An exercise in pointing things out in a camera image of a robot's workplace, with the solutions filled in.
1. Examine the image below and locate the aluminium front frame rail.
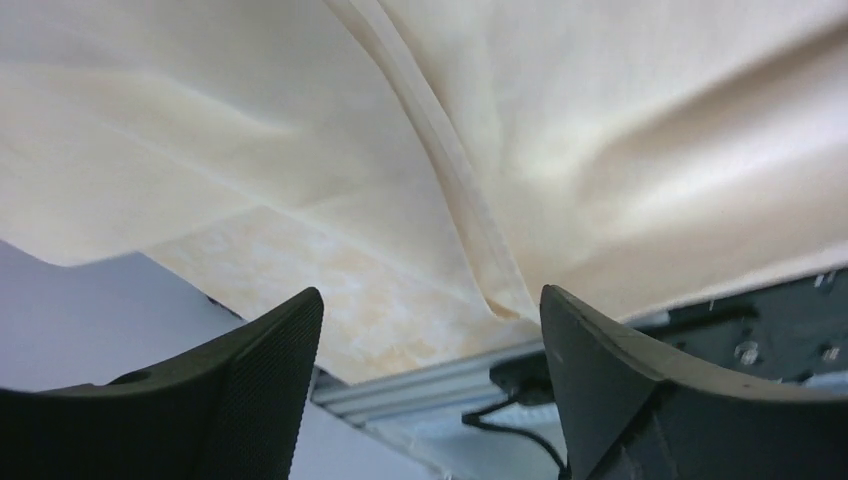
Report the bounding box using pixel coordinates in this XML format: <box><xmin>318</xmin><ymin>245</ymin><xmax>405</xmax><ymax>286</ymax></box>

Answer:
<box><xmin>312</xmin><ymin>340</ymin><xmax>543</xmax><ymax>426</ymax></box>

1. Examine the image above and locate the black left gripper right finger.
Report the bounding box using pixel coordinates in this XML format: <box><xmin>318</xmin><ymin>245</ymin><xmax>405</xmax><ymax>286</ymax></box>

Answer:
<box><xmin>540</xmin><ymin>285</ymin><xmax>847</xmax><ymax>479</ymax></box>

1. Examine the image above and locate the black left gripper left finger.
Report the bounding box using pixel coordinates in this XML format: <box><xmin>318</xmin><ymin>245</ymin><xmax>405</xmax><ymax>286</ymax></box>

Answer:
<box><xmin>1</xmin><ymin>287</ymin><xmax>324</xmax><ymax>479</ymax></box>

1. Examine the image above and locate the beige wrapping cloth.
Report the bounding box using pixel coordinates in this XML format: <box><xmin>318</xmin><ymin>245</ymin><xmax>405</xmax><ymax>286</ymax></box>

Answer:
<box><xmin>1</xmin><ymin>1</ymin><xmax>847</xmax><ymax>318</ymax></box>

